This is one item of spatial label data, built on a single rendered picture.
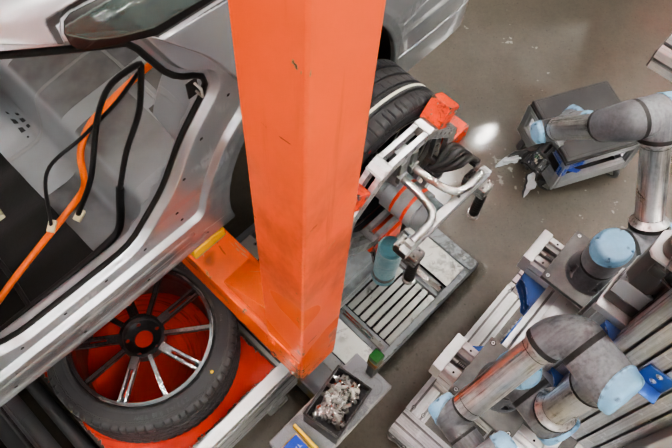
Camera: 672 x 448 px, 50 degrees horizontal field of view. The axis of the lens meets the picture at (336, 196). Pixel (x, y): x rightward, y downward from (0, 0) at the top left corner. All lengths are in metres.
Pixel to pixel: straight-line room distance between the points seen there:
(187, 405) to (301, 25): 1.80
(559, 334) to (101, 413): 1.54
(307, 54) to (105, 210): 1.64
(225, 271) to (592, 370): 1.29
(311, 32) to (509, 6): 3.34
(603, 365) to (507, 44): 2.62
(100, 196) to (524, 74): 2.32
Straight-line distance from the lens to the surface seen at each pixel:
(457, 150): 2.31
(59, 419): 2.88
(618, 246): 2.30
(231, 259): 2.50
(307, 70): 0.99
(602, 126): 2.15
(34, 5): 1.56
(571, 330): 1.69
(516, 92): 3.86
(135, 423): 2.56
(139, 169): 2.31
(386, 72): 2.33
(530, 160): 2.55
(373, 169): 2.16
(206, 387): 2.55
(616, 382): 1.68
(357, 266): 2.98
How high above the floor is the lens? 2.96
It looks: 61 degrees down
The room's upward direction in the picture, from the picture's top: 5 degrees clockwise
